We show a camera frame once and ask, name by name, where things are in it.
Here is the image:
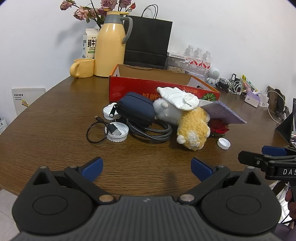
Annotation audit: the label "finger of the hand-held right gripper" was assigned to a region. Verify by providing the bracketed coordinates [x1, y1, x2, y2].
[262, 146, 296, 157]
[238, 151, 273, 172]

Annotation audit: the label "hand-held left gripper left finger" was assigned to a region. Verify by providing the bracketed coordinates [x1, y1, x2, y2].
[32, 157, 116, 205]

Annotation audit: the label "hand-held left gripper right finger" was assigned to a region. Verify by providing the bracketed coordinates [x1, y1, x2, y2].
[178, 157, 264, 205]

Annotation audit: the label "small white bottle cap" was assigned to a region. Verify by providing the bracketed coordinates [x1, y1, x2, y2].
[217, 138, 231, 150]

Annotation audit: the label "yellow plush toy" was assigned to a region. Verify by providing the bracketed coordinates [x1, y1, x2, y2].
[176, 107, 211, 151]

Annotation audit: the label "purple fabric pouch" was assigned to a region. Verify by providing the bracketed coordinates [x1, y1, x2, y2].
[199, 101, 247, 124]

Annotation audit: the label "white plush toy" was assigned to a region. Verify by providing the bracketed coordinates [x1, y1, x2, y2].
[153, 98, 183, 123]

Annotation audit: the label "navy zip pouch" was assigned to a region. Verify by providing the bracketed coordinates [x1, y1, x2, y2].
[115, 92, 155, 127]

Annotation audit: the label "white crinkled packet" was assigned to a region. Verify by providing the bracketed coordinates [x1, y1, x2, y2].
[157, 86, 200, 111]

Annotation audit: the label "red cardboard box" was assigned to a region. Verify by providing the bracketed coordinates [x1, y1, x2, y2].
[109, 64, 221, 103]

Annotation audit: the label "person's right hand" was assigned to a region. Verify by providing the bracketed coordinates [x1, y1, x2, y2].
[285, 186, 296, 220]

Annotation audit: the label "large white bottle cap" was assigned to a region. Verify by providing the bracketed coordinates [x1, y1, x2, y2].
[105, 122, 129, 142]

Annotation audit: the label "red artificial flower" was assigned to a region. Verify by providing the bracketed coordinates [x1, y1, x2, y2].
[209, 118, 230, 137]

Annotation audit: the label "purple tissue box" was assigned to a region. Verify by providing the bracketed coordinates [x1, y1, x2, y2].
[245, 90, 263, 107]

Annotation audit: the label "white ribbed bottle cap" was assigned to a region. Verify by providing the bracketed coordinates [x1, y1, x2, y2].
[103, 104, 122, 120]

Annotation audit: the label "colourful packets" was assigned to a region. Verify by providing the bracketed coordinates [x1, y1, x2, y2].
[242, 75, 258, 92]

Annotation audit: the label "white robot toy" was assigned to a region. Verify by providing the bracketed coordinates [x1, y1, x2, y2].
[206, 67, 221, 84]

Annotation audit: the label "stack of leaflets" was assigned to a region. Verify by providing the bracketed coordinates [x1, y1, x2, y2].
[0, 116, 9, 135]

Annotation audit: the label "yellow mug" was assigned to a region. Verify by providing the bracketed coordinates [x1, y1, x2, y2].
[70, 59, 95, 78]

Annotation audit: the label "clear container of seeds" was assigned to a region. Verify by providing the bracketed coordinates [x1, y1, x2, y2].
[166, 51, 187, 74]

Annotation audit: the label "yellow thermos jug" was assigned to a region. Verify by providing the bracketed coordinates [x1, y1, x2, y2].
[94, 11, 133, 77]

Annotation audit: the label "white milk carton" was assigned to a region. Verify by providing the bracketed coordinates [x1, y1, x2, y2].
[81, 28, 100, 59]

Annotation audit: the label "black paper bag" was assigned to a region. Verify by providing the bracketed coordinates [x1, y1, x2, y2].
[123, 5, 173, 69]

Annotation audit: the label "dried rose bouquet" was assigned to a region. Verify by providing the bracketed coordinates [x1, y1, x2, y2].
[60, 0, 137, 29]

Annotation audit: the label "thin black usb cable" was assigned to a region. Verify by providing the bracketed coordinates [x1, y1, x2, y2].
[87, 115, 123, 144]

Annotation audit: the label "cardboard piece with white cable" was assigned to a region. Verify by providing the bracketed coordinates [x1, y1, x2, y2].
[265, 86, 287, 123]

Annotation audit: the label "black braided cable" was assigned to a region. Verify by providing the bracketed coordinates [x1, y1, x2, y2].
[126, 119, 173, 142]

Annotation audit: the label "white tangled cables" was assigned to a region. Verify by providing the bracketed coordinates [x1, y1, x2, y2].
[228, 80, 244, 95]

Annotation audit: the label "black charger with cable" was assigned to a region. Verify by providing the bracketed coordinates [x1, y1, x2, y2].
[217, 78, 230, 92]

